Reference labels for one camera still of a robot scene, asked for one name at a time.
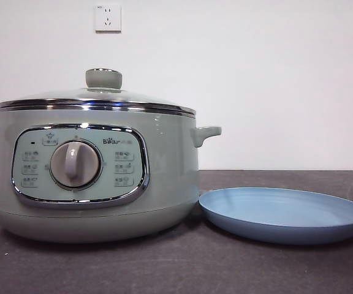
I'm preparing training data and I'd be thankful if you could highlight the glass lid with green knob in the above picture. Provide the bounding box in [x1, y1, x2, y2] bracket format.
[0, 67, 195, 118]

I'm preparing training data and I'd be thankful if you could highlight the pale green electric steamer pot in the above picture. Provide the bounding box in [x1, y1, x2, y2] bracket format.
[0, 107, 222, 244]

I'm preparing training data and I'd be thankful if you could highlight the blue round plate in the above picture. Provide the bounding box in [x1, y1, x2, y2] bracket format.
[198, 186, 353, 246]

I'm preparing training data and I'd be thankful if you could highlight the white wall socket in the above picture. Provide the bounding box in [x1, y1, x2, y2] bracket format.
[95, 4, 123, 34]

